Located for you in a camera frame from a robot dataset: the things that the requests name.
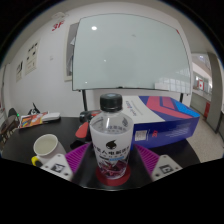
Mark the white mug with yellow handle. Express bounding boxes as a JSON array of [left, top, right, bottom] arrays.
[[31, 133, 68, 168]]

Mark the flat round red coaster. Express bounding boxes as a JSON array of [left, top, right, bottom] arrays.
[[95, 164, 132, 187]]

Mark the clear bottle with black cap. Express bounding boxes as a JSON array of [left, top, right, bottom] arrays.
[[89, 93, 135, 180]]

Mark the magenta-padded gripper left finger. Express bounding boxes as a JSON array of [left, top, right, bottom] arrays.
[[41, 142, 92, 183]]

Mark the blue red white cardboard box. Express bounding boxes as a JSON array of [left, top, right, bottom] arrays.
[[123, 95, 201, 149]]

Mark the whiteboard on black stand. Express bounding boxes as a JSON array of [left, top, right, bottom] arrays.
[[71, 13, 193, 113]]

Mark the large white wall poster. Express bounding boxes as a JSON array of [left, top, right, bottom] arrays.
[[25, 40, 40, 75]]

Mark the colourful flat box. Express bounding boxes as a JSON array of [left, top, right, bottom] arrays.
[[18, 112, 48, 129]]

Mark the dark chair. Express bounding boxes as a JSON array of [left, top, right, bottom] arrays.
[[7, 107, 18, 118]]

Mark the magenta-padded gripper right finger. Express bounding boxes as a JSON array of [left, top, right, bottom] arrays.
[[131, 143, 184, 184]]

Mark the small white box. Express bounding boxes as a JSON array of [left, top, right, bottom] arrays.
[[43, 112, 62, 122]]

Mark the grey notice board with papers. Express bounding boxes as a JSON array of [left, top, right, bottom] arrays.
[[63, 22, 80, 82]]

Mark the red floor cabinet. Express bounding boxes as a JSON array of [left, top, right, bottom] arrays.
[[203, 101, 212, 119]]

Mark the small white wall poster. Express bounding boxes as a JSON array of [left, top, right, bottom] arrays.
[[15, 60, 24, 83]]

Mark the red and black tool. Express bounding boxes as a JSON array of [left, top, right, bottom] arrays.
[[69, 110, 101, 148]]

